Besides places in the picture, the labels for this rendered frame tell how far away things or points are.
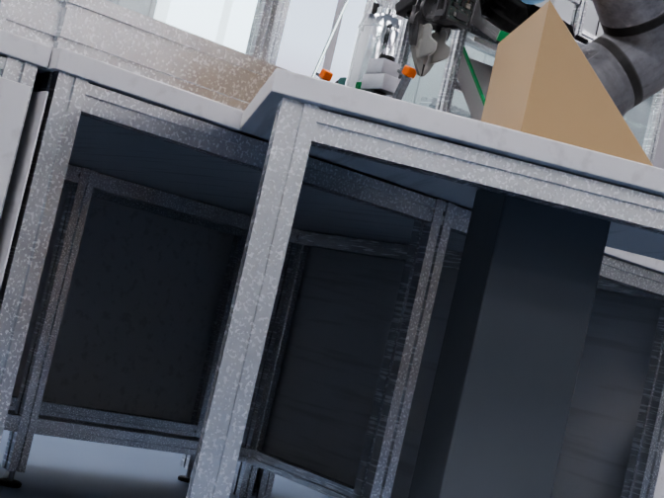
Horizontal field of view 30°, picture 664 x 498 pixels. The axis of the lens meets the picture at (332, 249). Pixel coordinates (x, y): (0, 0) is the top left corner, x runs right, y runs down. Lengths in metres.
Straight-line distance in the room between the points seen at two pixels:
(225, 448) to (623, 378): 1.44
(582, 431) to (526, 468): 1.05
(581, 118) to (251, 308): 0.52
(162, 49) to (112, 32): 0.09
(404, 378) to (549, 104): 0.64
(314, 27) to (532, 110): 4.06
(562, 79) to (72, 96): 0.66
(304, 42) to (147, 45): 3.82
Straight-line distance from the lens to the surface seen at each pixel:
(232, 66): 1.95
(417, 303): 2.11
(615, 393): 2.77
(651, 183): 1.58
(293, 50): 5.65
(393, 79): 2.33
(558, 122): 1.67
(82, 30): 1.82
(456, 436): 1.73
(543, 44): 1.68
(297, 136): 1.48
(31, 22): 1.80
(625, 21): 1.84
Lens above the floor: 0.58
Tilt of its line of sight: 3 degrees up
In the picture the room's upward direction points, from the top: 13 degrees clockwise
